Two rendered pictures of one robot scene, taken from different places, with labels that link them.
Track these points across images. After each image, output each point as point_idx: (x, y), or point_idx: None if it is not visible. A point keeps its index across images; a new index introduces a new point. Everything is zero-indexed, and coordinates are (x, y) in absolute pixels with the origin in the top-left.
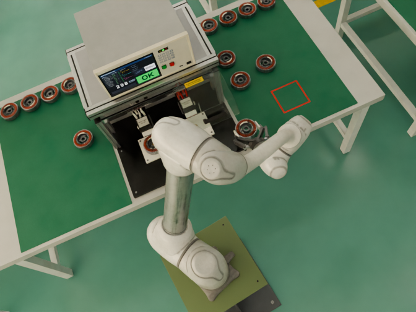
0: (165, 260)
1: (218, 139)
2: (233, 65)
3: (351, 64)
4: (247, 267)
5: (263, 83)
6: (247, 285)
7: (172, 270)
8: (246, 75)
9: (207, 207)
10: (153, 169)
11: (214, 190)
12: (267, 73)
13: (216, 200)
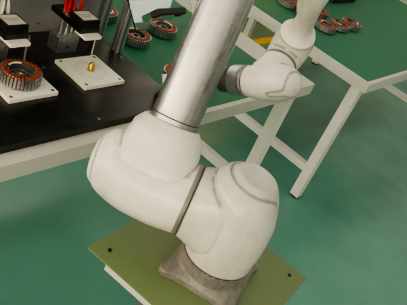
0: (103, 254)
1: (133, 91)
2: (114, 21)
3: (263, 53)
4: (262, 257)
5: (167, 48)
6: (277, 282)
7: (126, 271)
8: (144, 31)
9: (36, 295)
10: (26, 113)
11: (43, 265)
12: (166, 40)
13: (51, 281)
